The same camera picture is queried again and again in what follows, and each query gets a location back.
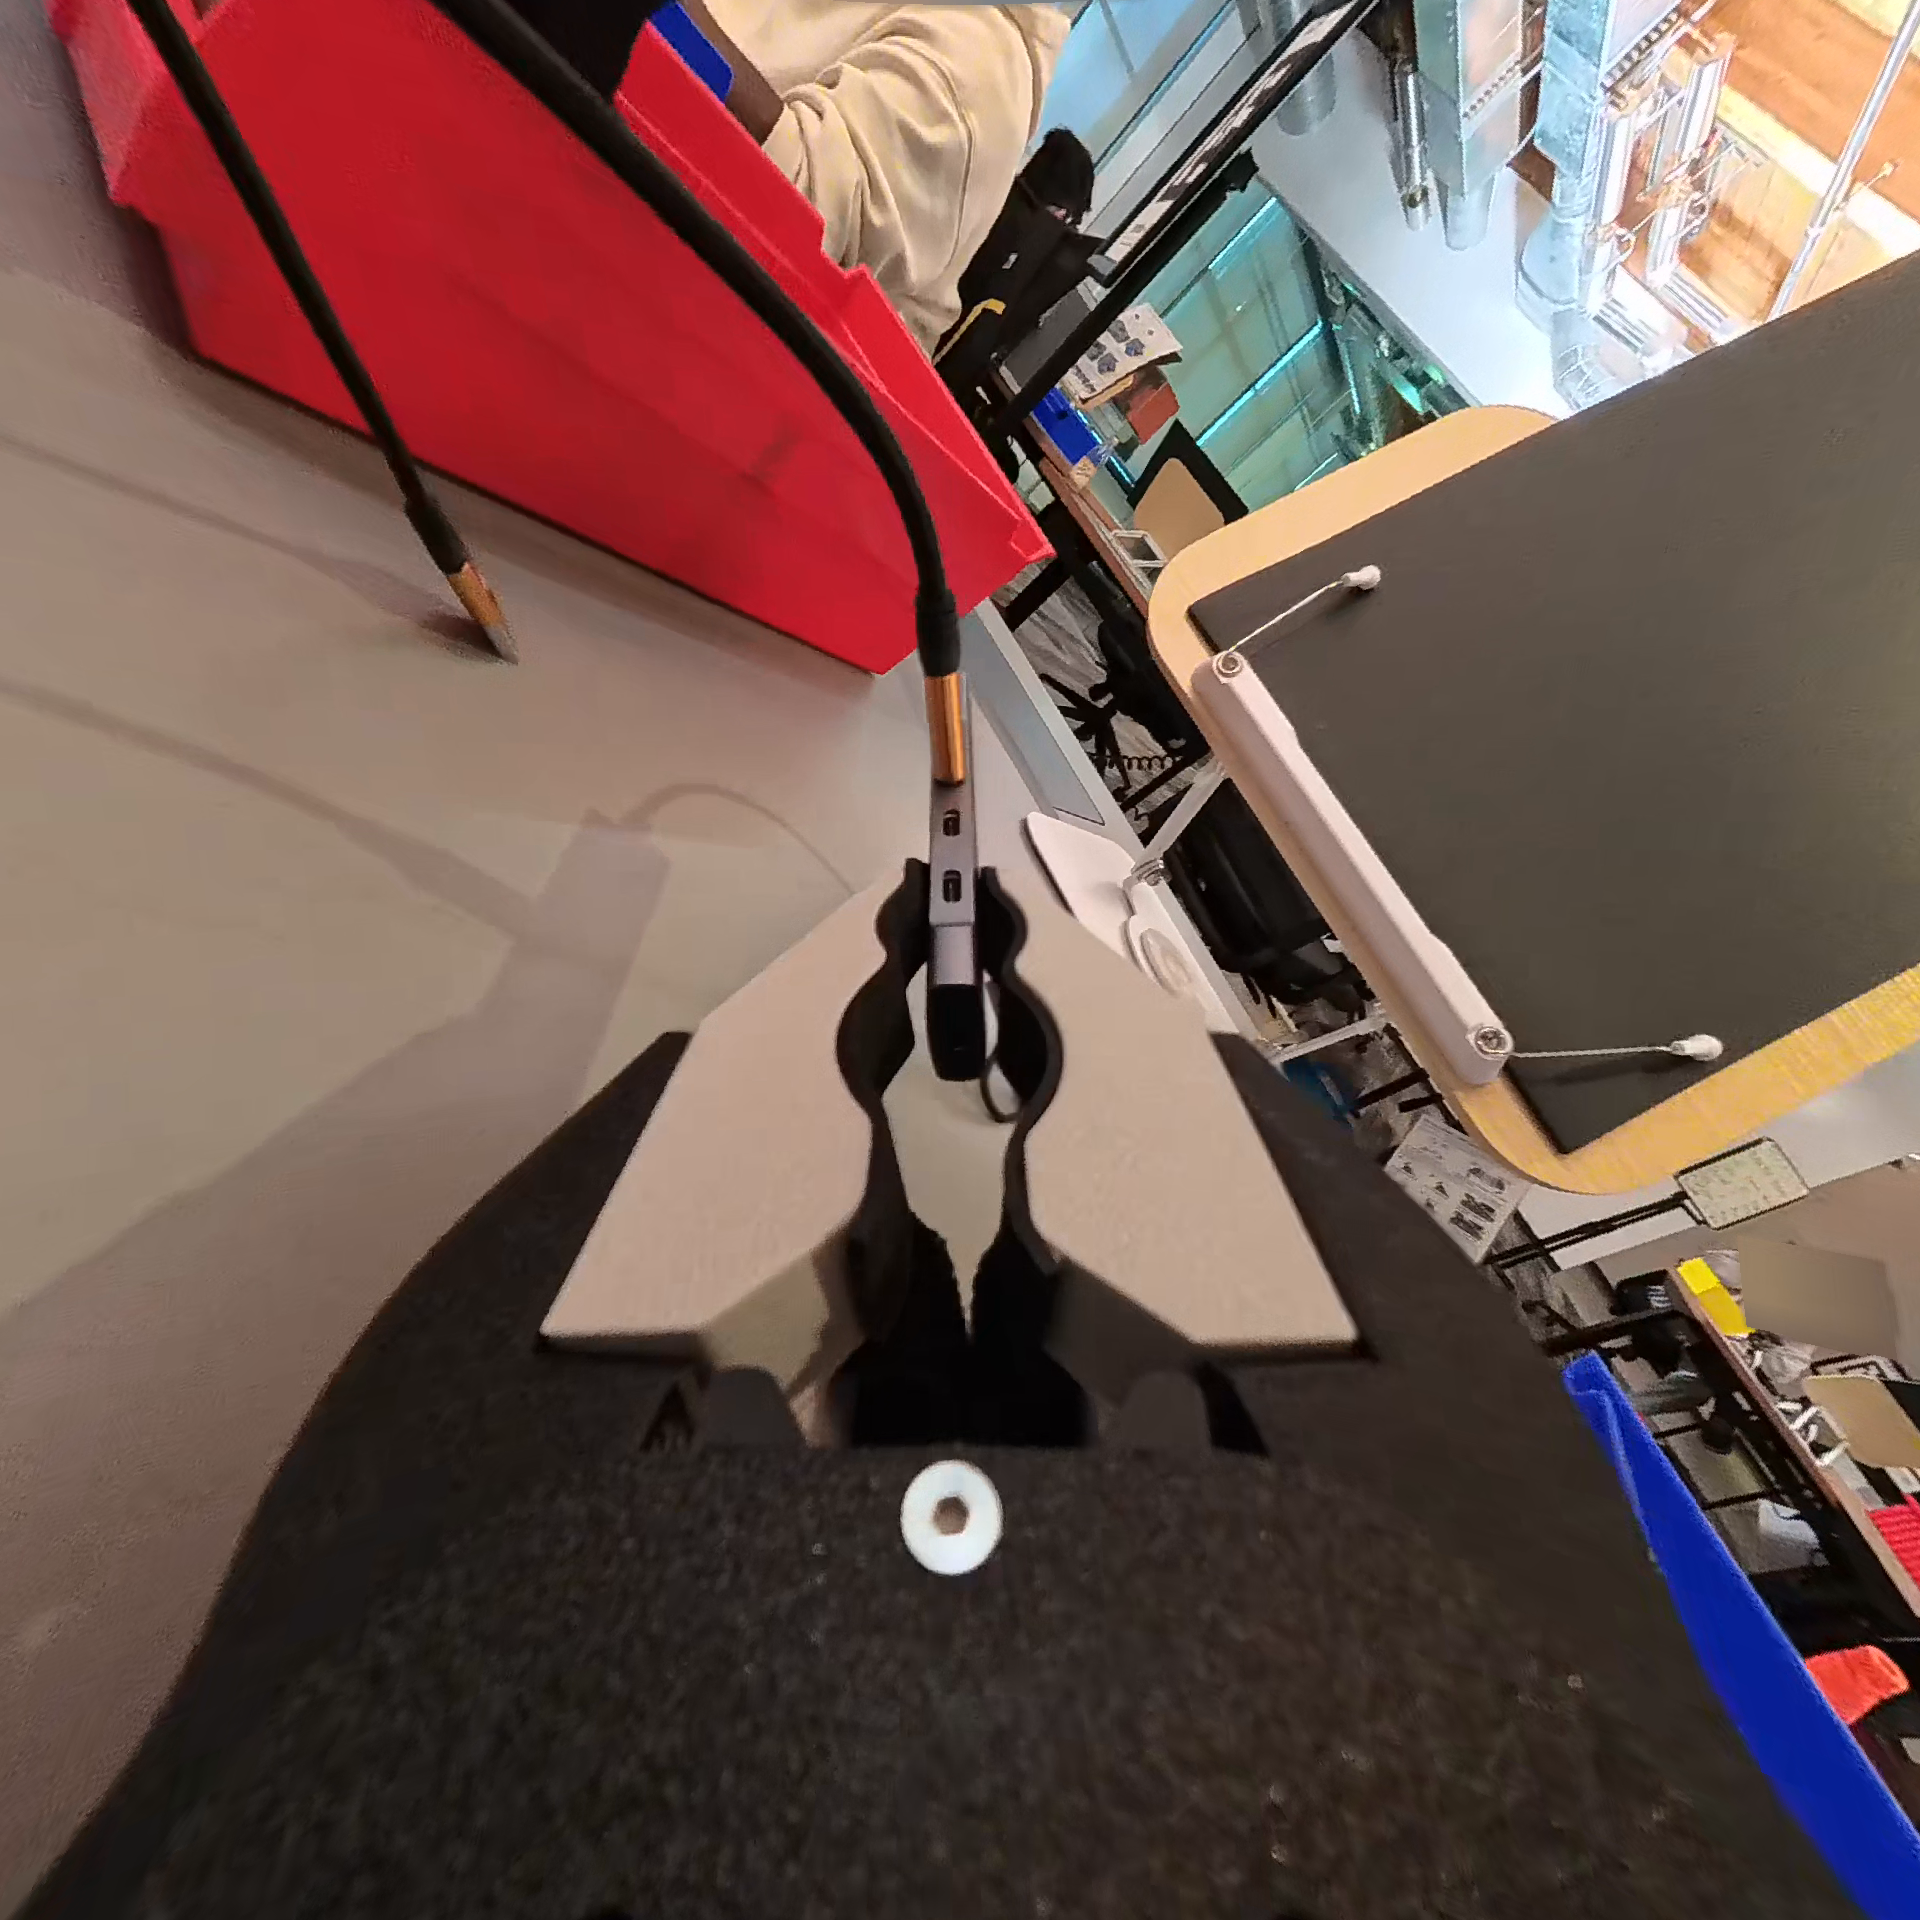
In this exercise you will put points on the silver air duct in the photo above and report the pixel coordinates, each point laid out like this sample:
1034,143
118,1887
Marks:
1598,181
1447,107

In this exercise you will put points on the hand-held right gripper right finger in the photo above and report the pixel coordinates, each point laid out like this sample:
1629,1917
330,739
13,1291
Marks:
1185,1200

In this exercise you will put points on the tan square board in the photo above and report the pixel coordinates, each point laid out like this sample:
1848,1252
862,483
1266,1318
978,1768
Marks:
1189,511

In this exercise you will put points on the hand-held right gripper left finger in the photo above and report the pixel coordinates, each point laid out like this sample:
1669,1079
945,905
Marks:
720,1200

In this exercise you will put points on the light panel on stand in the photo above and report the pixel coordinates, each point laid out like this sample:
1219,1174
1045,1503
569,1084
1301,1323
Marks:
1743,1184

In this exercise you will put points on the yellow plastic bin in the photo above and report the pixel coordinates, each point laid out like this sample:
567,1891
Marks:
1710,1300

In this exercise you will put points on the printed paper sign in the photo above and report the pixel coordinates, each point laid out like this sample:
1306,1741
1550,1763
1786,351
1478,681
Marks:
1131,357

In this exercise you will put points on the blue plastic bin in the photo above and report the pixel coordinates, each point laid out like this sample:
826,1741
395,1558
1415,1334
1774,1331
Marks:
1062,423
1755,1681

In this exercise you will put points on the printed paper sheet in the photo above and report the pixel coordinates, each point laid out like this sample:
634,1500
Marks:
1458,1190

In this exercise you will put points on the red plastic bin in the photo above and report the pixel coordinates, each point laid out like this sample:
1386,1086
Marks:
525,329

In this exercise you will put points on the black office chair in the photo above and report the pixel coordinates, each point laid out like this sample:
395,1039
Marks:
1126,692

